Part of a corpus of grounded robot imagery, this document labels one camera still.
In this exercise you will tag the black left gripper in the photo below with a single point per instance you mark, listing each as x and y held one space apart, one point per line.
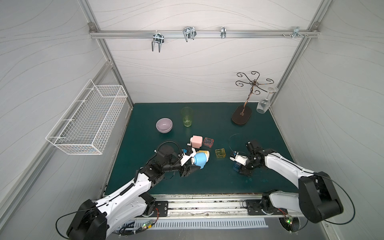
186 170

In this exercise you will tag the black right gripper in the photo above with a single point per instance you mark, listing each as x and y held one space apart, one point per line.
240 167

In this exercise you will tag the blue pencil sharpener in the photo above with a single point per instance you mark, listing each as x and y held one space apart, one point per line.
199 160

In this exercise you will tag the yellow pencil sharpener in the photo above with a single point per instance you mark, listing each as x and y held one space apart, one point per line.
207 153

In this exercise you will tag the yellow transparent tray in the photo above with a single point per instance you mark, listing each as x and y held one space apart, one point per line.
220 153

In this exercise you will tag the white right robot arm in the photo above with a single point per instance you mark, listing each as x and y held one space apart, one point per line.
317 198

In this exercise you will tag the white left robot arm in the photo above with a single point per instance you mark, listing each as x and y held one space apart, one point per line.
96 220

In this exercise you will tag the red transparent tray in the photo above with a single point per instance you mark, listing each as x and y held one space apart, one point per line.
208 142

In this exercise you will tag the lilac ceramic bowl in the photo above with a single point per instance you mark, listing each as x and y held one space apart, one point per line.
164 125

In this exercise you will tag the copper glass holder stand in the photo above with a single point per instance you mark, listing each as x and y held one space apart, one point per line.
243 113

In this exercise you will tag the green glass tumbler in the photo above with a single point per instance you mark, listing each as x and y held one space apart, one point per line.
187 116

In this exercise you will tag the clear wine glass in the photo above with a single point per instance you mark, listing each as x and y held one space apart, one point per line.
264 104

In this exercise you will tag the metal hook clip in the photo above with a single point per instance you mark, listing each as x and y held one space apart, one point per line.
189 33
158 39
223 32
296 33

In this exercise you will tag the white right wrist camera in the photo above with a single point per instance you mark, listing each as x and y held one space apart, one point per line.
241 160

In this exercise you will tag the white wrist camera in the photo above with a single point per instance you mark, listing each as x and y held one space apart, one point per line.
188 153
241 160

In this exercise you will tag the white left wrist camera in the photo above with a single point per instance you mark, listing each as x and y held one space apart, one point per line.
188 153

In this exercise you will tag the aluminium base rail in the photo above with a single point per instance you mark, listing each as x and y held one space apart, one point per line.
210 205

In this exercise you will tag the white slotted cable duct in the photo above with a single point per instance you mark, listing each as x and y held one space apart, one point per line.
210 224

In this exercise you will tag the white wire basket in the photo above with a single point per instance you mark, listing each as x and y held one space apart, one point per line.
86 126

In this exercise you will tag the aluminium top rail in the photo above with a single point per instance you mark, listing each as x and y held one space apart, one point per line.
201 34

